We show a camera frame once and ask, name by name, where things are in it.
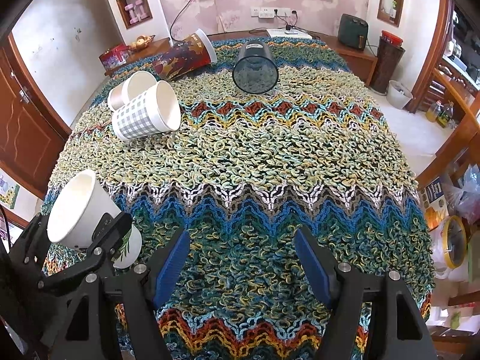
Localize red printed box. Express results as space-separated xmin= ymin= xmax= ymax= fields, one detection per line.
xmin=98 ymin=44 xmax=131 ymax=71

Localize white bucket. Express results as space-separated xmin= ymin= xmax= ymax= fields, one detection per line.
xmin=386 ymin=80 xmax=414 ymax=110

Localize plain white paper cup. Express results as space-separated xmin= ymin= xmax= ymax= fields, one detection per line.
xmin=107 ymin=70 xmax=157 ymax=112

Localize red round tin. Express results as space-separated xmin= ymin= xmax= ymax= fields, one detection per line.
xmin=380 ymin=30 xmax=404 ymax=48

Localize flat white box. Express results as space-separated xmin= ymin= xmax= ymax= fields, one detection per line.
xmin=266 ymin=27 xmax=313 ymax=39

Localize pink dumbbells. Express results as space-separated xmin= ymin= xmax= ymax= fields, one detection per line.
xmin=125 ymin=3 xmax=150 ymax=23

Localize brown wooden door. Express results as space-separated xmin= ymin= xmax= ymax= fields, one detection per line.
xmin=0 ymin=33 xmax=73 ymax=200

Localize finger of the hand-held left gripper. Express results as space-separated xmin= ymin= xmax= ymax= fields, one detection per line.
xmin=35 ymin=212 xmax=133 ymax=289
xmin=7 ymin=213 xmax=51 ymax=267

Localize colourful crochet blanket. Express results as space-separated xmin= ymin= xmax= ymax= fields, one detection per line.
xmin=39 ymin=35 xmax=437 ymax=360

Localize yellow oil bottle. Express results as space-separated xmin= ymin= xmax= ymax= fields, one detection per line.
xmin=436 ymin=103 xmax=455 ymax=127
xmin=425 ymin=100 xmax=443 ymax=123

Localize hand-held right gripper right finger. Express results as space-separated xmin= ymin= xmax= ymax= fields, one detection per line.
xmin=293 ymin=225 xmax=439 ymax=360

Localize dark transparent plastic cup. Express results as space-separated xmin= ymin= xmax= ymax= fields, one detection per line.
xmin=232 ymin=40 xmax=279 ymax=94

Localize clear plastic bag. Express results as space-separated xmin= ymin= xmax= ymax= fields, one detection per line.
xmin=448 ymin=164 xmax=480 ymax=226

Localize black cable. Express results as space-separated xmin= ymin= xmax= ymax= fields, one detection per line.
xmin=169 ymin=0 xmax=199 ymax=43

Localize grey checked paper cup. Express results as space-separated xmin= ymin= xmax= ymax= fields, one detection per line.
xmin=112 ymin=80 xmax=181 ymax=142

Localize yellow rimmed round lid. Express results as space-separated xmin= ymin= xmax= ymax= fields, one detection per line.
xmin=439 ymin=215 xmax=468 ymax=269

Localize fruit basket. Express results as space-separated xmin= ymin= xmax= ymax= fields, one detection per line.
xmin=129 ymin=35 xmax=155 ymax=50

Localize dark red printed paper cup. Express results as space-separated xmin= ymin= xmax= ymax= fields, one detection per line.
xmin=152 ymin=28 xmax=218 ymax=82

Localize dark green appliance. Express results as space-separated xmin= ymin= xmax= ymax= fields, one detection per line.
xmin=337 ymin=13 xmax=369 ymax=50

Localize yellow cardboard box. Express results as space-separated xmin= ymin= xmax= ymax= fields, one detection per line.
xmin=418 ymin=183 xmax=452 ymax=230

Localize white leaf print paper cup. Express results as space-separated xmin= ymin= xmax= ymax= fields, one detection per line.
xmin=47 ymin=169 xmax=143 ymax=269

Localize dark wicker bin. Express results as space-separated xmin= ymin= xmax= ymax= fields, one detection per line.
xmin=370 ymin=37 xmax=406 ymax=95

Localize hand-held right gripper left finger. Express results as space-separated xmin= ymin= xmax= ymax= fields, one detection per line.
xmin=50 ymin=227 xmax=192 ymax=360

